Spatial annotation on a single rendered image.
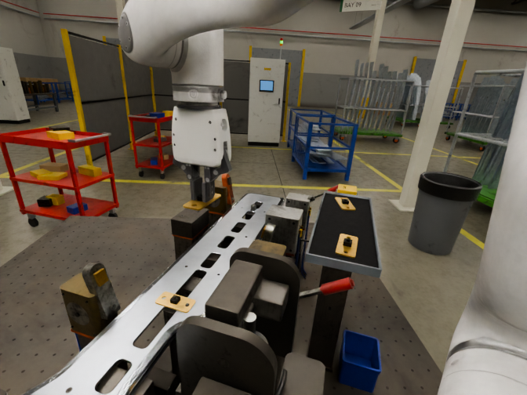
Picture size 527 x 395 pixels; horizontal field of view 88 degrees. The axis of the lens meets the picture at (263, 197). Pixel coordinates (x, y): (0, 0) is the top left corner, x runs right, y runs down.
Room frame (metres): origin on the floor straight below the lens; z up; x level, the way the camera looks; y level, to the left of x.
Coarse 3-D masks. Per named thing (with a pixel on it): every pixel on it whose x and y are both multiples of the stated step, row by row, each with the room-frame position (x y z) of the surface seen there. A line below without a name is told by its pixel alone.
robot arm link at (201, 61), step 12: (192, 36) 0.44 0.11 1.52; (204, 36) 0.46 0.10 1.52; (216, 36) 0.47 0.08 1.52; (192, 48) 0.44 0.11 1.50; (204, 48) 0.46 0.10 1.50; (216, 48) 0.47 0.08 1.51; (180, 60) 0.44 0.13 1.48; (192, 60) 0.45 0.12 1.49; (204, 60) 0.46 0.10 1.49; (216, 60) 0.47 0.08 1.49; (180, 72) 0.46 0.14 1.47; (192, 72) 0.45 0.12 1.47; (204, 72) 0.46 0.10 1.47; (216, 72) 0.47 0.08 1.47; (180, 84) 0.46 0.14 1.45; (192, 84) 0.45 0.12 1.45; (204, 84) 0.46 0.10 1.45; (216, 84) 0.47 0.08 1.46
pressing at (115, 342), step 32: (224, 224) 0.85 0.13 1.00; (256, 224) 0.86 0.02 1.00; (192, 256) 0.65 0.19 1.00; (224, 256) 0.66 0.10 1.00; (160, 288) 0.51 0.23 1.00; (128, 320) 0.42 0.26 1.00; (96, 352) 0.34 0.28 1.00; (128, 352) 0.35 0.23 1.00; (160, 352) 0.35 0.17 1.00; (64, 384) 0.28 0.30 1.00; (96, 384) 0.29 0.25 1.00; (128, 384) 0.29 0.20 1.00
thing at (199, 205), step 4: (200, 196) 0.49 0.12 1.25; (216, 196) 0.51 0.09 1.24; (220, 196) 0.52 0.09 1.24; (192, 200) 0.49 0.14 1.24; (196, 200) 0.49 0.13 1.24; (200, 200) 0.48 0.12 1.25; (212, 200) 0.49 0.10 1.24; (184, 204) 0.47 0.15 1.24; (188, 204) 0.47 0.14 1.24; (192, 204) 0.47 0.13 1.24; (196, 204) 0.47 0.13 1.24; (200, 204) 0.47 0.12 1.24; (204, 204) 0.47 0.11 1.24; (208, 204) 0.47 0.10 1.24; (192, 208) 0.45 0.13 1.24; (196, 208) 0.45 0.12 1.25; (200, 208) 0.45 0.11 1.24
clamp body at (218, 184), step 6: (216, 180) 1.13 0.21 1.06; (216, 186) 1.06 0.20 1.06; (222, 186) 1.06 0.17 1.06; (216, 192) 1.05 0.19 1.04; (222, 192) 1.04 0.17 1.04; (222, 198) 1.04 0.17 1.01; (210, 204) 1.06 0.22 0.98; (216, 204) 1.05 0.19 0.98; (222, 204) 1.04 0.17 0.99; (210, 210) 1.06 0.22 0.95; (216, 210) 1.05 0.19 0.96; (222, 210) 1.04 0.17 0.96; (210, 216) 1.06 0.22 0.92; (216, 216) 1.05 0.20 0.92; (210, 222) 1.06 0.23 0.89
